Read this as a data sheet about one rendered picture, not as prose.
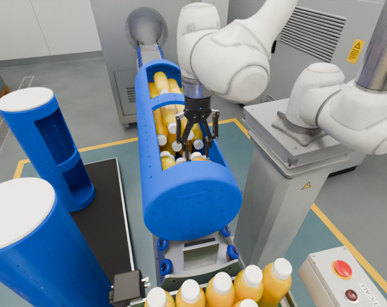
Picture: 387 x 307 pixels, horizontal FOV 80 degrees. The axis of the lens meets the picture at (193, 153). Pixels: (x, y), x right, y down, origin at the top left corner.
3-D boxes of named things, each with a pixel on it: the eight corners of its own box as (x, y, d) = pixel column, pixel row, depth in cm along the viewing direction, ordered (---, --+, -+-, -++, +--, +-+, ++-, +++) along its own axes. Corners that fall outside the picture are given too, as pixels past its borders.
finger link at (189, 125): (198, 116, 67) (193, 115, 66) (185, 146, 73) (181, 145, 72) (195, 109, 70) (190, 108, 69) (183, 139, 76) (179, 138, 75)
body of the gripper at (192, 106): (209, 86, 68) (207, 114, 74) (180, 89, 66) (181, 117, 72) (216, 97, 62) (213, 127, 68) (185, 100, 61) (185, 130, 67)
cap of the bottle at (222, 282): (227, 273, 53) (227, 269, 52) (233, 291, 50) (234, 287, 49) (211, 277, 52) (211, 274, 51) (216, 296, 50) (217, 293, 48)
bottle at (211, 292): (224, 293, 67) (230, 264, 55) (233, 321, 61) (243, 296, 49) (201, 299, 65) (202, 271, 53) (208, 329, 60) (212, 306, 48)
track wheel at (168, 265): (171, 256, 67) (165, 255, 66) (174, 271, 64) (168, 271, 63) (163, 263, 69) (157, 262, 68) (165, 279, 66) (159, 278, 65)
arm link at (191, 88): (177, 68, 63) (178, 89, 67) (184, 81, 56) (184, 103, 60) (210, 66, 65) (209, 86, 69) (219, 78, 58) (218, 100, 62)
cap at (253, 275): (250, 289, 51) (251, 285, 49) (240, 272, 53) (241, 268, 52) (264, 281, 52) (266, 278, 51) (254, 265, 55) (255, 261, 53)
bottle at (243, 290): (237, 324, 61) (248, 299, 49) (224, 296, 66) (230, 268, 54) (259, 310, 63) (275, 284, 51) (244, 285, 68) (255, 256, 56)
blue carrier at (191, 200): (188, 102, 140) (182, 54, 122) (240, 228, 75) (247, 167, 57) (141, 111, 137) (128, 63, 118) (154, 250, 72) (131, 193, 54)
